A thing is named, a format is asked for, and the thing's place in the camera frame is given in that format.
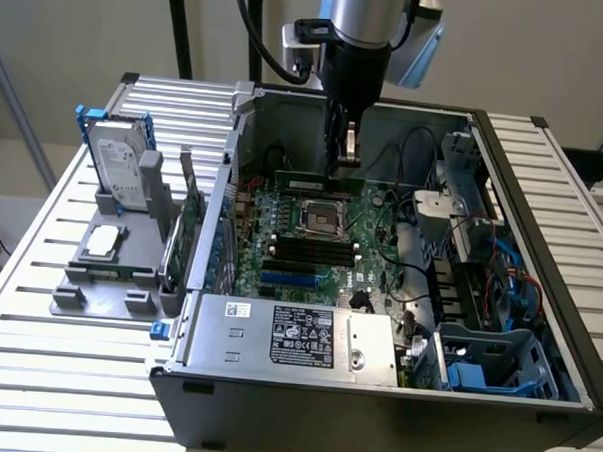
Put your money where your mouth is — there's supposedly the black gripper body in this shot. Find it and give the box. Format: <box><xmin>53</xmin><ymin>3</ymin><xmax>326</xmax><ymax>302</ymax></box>
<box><xmin>319</xmin><ymin>38</ymin><xmax>394</xmax><ymax>122</ymax></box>

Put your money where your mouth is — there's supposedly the green RAM stick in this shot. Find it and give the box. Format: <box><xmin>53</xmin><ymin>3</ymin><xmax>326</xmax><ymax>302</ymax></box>
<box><xmin>273</xmin><ymin>169</ymin><xmax>368</xmax><ymax>196</ymax></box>

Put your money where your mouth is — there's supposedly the black RAM slot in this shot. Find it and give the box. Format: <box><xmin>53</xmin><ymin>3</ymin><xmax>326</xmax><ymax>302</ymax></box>
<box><xmin>265</xmin><ymin>251</ymin><xmax>361</xmax><ymax>270</ymax></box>
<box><xmin>268</xmin><ymin>232</ymin><xmax>359</xmax><ymax>249</ymax></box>
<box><xmin>266</xmin><ymin>238</ymin><xmax>360</xmax><ymax>257</ymax></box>
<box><xmin>266</xmin><ymin>245</ymin><xmax>361</xmax><ymax>264</ymax></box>

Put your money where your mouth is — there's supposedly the blue expansion slot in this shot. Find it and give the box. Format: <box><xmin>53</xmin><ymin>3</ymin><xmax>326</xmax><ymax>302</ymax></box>
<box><xmin>259</xmin><ymin>270</ymin><xmax>317</xmax><ymax>290</ymax></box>

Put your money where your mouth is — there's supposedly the green motherboard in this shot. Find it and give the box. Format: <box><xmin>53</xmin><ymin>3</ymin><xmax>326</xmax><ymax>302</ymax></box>
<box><xmin>201</xmin><ymin>173</ymin><xmax>437</xmax><ymax>313</ymax></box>

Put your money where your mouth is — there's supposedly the metal disk bay cage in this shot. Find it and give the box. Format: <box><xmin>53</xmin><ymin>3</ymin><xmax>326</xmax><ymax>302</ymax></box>
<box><xmin>408</xmin><ymin>129</ymin><xmax>511</xmax><ymax>261</ymax></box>

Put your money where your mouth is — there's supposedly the black open PC case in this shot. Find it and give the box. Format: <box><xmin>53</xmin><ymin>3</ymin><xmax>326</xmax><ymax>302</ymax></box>
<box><xmin>146</xmin><ymin>77</ymin><xmax>603</xmax><ymax>452</ymax></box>

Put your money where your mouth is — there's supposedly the green graphics card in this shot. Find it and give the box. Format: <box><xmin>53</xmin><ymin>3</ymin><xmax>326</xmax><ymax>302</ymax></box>
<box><xmin>160</xmin><ymin>146</ymin><xmax>209</xmax><ymax>291</ymax></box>

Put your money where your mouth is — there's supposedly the black vertical stand pole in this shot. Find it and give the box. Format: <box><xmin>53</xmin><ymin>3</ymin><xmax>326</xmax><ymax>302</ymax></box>
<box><xmin>160</xmin><ymin>0</ymin><xmax>197</xmax><ymax>80</ymax></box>

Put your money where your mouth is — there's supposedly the silver power supply unit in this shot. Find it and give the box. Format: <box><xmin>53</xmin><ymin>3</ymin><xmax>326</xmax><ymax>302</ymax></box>
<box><xmin>183</xmin><ymin>292</ymin><xmax>405</xmax><ymax>388</ymax></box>

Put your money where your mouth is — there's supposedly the silver hard disk drive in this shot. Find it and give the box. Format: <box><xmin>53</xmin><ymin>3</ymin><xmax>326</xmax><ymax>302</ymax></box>
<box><xmin>85</xmin><ymin>121</ymin><xmax>155</xmax><ymax>213</ymax></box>

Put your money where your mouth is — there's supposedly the grey parts rack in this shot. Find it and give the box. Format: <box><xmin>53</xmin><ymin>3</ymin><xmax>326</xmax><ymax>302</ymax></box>
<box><xmin>48</xmin><ymin>146</ymin><xmax>193</xmax><ymax>324</ymax></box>

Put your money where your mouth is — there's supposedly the silver CPU chip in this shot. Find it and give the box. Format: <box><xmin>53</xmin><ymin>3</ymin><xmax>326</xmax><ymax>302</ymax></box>
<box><xmin>86</xmin><ymin>223</ymin><xmax>123</xmax><ymax>257</ymax></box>

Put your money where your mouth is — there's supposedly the blue plastic drive cage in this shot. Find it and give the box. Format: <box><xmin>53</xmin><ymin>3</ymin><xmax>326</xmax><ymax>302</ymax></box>
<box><xmin>430</xmin><ymin>320</ymin><xmax>563</xmax><ymax>399</ymax></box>

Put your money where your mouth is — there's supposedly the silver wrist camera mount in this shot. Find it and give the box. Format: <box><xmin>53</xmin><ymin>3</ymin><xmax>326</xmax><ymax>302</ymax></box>
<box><xmin>279</xmin><ymin>16</ymin><xmax>337</xmax><ymax>91</ymax></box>

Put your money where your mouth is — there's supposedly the black wire loop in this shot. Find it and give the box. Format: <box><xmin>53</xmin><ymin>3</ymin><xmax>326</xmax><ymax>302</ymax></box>
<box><xmin>398</xmin><ymin>125</ymin><xmax>441</xmax><ymax>188</ymax></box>

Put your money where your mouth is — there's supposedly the CPU socket with metal frame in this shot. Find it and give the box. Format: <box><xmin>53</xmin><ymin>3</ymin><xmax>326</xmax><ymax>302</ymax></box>
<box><xmin>291</xmin><ymin>197</ymin><xmax>357</xmax><ymax>240</ymax></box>

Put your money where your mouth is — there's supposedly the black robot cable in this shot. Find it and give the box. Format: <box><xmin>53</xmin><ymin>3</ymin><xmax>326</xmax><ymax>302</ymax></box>
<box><xmin>229</xmin><ymin>0</ymin><xmax>317</xmax><ymax>85</ymax></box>

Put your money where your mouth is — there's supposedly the blue disk carrier bracket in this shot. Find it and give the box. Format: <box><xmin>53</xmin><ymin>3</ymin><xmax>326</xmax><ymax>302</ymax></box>
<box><xmin>73</xmin><ymin>104</ymin><xmax>160</xmax><ymax>154</ymax></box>

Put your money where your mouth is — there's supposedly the red wire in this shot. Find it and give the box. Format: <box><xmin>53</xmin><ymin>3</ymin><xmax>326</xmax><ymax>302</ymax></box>
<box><xmin>482</xmin><ymin>266</ymin><xmax>546</xmax><ymax>326</ymax></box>

